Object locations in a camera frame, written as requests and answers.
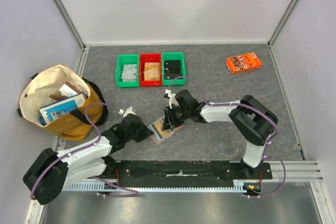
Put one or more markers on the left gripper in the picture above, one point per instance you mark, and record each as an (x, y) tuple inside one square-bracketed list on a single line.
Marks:
[(145, 132)]

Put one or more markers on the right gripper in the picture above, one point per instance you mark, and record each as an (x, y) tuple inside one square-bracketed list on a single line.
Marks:
[(169, 118)]

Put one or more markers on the beige credit card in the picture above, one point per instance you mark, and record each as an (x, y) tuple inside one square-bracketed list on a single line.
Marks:
[(158, 133)]

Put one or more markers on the tan leather card holder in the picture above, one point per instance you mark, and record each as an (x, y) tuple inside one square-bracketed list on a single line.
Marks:
[(174, 131)]

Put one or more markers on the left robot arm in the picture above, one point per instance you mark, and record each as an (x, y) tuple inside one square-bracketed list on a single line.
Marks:
[(52, 171)]

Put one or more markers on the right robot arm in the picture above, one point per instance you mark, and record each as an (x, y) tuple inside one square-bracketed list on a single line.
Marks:
[(256, 123)]

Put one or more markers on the beige cards in red bin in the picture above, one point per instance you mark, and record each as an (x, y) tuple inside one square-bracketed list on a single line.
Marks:
[(151, 71)]

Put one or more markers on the black cards in green bin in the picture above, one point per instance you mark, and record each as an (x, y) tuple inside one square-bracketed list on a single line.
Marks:
[(172, 69)]

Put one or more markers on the grey cards in green bin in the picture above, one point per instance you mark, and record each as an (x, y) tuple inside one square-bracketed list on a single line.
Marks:
[(129, 73)]

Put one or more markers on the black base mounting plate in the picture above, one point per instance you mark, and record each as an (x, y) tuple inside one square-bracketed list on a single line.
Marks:
[(183, 174)]

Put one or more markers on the right green plastic bin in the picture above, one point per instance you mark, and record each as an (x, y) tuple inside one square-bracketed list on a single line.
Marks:
[(173, 56)]

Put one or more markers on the green plastic bin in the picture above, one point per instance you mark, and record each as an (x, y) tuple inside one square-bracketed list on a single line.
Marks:
[(125, 60), (173, 56)]

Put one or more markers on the red plastic bin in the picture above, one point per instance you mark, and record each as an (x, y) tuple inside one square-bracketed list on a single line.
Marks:
[(149, 58)]

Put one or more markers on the left green plastic bin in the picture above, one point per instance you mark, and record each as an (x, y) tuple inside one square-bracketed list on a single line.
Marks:
[(125, 60)]

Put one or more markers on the white packet in bag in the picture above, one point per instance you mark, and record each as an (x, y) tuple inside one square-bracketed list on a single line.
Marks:
[(67, 91)]

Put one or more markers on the brown item in bag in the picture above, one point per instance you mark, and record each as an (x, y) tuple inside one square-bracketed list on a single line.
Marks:
[(58, 97)]

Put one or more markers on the orange screw box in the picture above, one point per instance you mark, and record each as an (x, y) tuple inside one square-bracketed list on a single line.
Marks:
[(243, 63)]

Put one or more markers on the blue book in bag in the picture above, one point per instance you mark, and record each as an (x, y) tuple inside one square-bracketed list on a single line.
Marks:
[(55, 110)]

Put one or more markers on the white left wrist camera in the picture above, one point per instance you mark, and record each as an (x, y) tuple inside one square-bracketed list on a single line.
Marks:
[(126, 112)]

